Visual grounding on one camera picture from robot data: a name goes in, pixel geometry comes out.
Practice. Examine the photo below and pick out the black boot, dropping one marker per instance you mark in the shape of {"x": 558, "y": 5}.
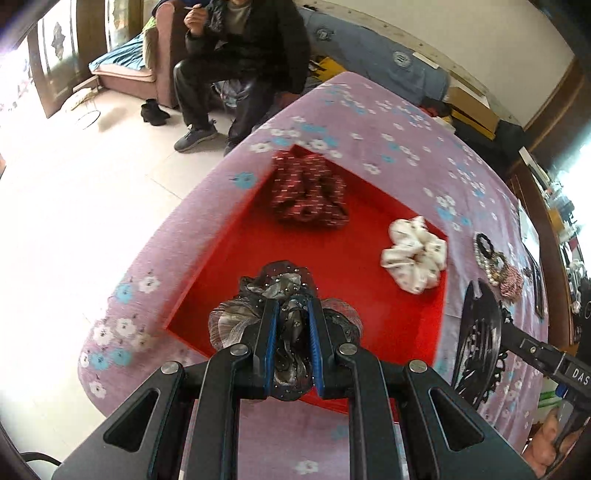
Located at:
{"x": 154, "y": 113}

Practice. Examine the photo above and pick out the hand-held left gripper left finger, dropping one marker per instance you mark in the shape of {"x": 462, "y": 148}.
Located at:
{"x": 272, "y": 341}

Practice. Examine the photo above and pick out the blue cushion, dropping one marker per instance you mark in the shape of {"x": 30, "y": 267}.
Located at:
{"x": 122, "y": 55}

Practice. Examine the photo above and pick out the dark red patterned scrunchie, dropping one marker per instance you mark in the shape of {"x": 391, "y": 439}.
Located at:
{"x": 304, "y": 194}

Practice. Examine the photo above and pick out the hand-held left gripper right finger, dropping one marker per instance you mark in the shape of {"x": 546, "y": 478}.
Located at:
{"x": 316, "y": 346}

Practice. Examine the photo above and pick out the white dotted scrunchie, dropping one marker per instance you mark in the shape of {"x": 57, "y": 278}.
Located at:
{"x": 415, "y": 254}

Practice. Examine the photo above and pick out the wooden glass door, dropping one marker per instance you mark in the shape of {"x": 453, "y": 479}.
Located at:
{"x": 55, "y": 69}

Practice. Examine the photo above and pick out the red tray box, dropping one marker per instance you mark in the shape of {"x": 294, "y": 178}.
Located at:
{"x": 323, "y": 277}

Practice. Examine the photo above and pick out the pink floral bedsheet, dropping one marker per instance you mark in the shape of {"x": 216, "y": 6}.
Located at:
{"x": 415, "y": 138}

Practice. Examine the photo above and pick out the wooden headboard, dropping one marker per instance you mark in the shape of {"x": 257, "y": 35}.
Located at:
{"x": 554, "y": 115}

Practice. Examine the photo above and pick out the black smartphone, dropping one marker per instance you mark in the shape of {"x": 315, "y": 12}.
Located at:
{"x": 538, "y": 286}

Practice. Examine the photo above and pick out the black hair claw clip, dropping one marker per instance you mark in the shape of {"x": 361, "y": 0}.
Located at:
{"x": 475, "y": 341}

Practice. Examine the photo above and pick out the white paper envelope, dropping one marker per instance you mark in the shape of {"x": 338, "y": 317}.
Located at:
{"x": 528, "y": 226}

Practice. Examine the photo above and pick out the blue checked quilt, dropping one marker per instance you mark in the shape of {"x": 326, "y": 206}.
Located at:
{"x": 378, "y": 60}

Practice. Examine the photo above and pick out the red white plaid scrunchie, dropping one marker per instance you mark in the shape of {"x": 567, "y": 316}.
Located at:
{"x": 511, "y": 284}

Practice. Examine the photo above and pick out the pink sofa with cushions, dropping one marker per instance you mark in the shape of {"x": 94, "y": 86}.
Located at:
{"x": 166, "y": 69}

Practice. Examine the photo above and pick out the person's right hand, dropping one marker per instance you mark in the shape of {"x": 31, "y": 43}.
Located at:
{"x": 547, "y": 438}

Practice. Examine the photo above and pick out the grey mesh scrunchie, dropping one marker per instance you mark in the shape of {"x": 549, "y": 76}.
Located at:
{"x": 293, "y": 323}

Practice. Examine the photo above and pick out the cardboard box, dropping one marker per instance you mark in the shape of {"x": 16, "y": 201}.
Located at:
{"x": 471, "y": 110}

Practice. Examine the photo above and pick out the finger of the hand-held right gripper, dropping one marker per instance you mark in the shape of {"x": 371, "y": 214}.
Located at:
{"x": 531, "y": 346}

